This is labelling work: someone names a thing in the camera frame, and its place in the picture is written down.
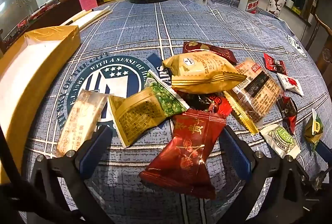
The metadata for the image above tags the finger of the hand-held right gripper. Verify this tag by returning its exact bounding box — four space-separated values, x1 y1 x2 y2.
319 140 332 162

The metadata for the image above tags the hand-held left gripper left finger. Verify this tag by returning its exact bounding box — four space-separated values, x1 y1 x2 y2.
26 125 113 224

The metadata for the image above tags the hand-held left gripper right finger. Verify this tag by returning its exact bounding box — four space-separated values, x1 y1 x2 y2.
223 126 310 224

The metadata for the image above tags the small gold green packet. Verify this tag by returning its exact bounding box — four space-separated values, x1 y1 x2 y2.
303 108 325 153

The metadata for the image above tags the pale orange snack packet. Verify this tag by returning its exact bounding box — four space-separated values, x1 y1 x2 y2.
53 88 109 158

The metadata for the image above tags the white green lime packet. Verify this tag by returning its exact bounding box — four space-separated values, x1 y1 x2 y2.
260 123 301 159

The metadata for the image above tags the large red snack packet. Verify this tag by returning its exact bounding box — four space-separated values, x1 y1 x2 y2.
139 108 227 200

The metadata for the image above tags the small dark red candy packet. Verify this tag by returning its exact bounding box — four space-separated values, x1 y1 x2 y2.
276 95 298 135

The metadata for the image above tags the yellow green pea packet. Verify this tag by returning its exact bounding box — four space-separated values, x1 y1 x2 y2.
107 71 190 149

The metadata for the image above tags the red black candy packet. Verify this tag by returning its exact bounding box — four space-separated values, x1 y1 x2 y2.
179 92 232 117

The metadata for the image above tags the clear brown cake packet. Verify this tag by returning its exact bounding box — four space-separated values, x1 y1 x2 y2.
223 58 283 135

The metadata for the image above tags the small white red packet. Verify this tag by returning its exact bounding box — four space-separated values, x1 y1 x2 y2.
276 73 304 97

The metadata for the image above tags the yellow cracker packet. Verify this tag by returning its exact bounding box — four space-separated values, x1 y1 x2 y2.
163 51 247 95

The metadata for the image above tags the white box with yellow tape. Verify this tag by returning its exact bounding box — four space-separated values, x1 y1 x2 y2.
0 25 81 184

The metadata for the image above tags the small red snack packet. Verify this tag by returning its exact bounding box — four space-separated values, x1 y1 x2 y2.
263 52 288 76

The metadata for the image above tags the long dark red snack packet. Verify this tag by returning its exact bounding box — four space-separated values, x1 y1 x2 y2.
182 41 238 65

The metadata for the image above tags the wooden chair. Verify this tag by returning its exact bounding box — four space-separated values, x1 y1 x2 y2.
309 12 332 76

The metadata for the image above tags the blue printed tablecloth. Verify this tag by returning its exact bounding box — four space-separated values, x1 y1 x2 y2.
21 0 332 224

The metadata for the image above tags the white notebook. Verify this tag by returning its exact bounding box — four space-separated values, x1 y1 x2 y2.
60 5 113 31

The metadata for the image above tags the dark wooden cabinet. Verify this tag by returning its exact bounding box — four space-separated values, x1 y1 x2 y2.
0 0 83 53

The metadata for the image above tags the floral paper cup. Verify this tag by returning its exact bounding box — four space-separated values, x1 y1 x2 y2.
266 0 286 18

